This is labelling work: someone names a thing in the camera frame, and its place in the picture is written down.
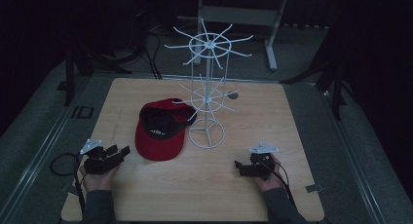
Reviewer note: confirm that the grey metal desk frame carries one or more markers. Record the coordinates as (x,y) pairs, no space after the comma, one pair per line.
(243,16)

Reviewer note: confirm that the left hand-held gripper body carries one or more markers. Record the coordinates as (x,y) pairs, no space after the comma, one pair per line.
(95,165)

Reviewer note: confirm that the round grey sticker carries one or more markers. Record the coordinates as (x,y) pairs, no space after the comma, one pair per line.
(232,95)

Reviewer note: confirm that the person's right hand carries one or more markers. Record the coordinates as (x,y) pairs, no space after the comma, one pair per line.
(272,181)

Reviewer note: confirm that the black tripod stand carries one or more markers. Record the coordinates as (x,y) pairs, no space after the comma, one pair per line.
(334,84)
(69,74)

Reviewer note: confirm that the person's left hand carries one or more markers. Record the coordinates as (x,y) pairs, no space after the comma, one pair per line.
(97,181)

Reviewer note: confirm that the red baseball cap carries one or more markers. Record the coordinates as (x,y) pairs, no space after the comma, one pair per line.
(160,133)

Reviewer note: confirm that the grey tape strip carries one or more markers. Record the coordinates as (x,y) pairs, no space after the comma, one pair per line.
(314,187)

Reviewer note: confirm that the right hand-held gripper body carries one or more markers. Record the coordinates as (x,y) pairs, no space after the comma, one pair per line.
(261,165)

